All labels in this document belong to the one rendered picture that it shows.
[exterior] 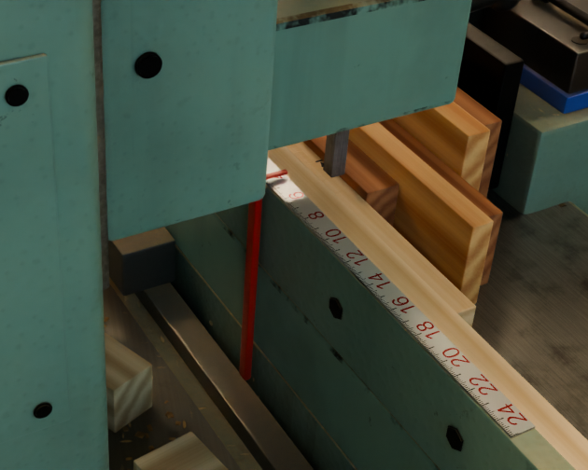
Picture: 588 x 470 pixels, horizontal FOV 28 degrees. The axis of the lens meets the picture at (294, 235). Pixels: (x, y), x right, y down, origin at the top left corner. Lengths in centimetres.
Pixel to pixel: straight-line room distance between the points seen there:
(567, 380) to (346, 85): 19
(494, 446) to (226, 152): 17
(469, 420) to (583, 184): 27
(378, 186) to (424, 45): 10
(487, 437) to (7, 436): 20
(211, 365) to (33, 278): 29
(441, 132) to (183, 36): 24
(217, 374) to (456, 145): 20
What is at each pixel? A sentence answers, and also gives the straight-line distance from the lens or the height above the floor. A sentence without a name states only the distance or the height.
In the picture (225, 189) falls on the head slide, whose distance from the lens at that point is 52.
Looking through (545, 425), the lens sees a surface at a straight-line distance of 52.
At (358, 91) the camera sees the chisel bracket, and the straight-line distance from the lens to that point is 58.
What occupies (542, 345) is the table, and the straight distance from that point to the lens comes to 64.
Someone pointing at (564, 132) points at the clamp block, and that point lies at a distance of 71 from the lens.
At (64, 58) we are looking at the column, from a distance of 40.
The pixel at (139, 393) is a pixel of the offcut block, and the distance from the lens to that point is 70.
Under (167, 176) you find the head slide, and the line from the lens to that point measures 50.
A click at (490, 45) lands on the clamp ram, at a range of 71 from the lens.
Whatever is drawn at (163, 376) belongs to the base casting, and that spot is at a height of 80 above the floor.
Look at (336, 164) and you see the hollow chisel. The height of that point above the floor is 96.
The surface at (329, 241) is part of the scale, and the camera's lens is 59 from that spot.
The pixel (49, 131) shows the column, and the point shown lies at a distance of 41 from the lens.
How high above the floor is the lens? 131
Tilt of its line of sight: 36 degrees down
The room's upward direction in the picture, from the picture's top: 5 degrees clockwise
